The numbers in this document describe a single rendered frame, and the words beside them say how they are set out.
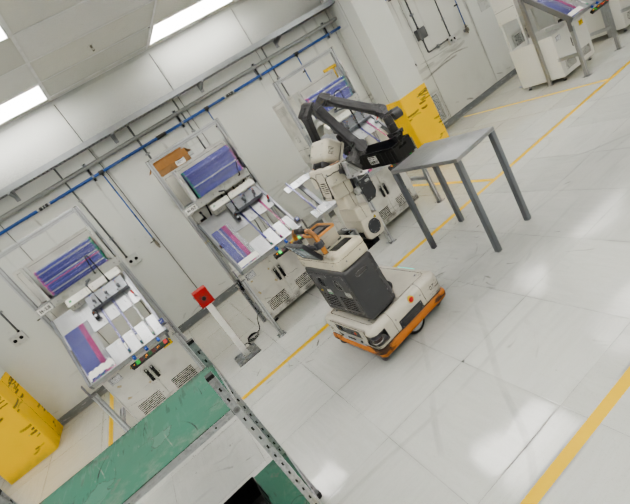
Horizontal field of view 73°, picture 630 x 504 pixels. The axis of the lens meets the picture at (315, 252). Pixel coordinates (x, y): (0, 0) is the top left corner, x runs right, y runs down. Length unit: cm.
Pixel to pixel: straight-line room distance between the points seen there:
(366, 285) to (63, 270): 254
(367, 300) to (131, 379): 231
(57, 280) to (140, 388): 115
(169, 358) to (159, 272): 174
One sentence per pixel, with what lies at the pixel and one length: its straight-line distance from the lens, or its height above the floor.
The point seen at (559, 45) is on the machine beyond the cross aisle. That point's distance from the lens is 690.
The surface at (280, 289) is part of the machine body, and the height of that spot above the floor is 25.
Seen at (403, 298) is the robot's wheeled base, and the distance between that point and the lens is 289.
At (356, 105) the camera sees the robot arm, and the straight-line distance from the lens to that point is 283.
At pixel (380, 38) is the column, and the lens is 640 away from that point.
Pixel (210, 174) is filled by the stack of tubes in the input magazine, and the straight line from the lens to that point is 413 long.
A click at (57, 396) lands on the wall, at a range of 600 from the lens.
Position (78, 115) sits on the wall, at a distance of 565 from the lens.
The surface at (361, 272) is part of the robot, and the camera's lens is 269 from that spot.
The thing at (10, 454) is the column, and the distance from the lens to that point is 570.
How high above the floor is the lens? 172
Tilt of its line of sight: 19 degrees down
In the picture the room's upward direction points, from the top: 33 degrees counter-clockwise
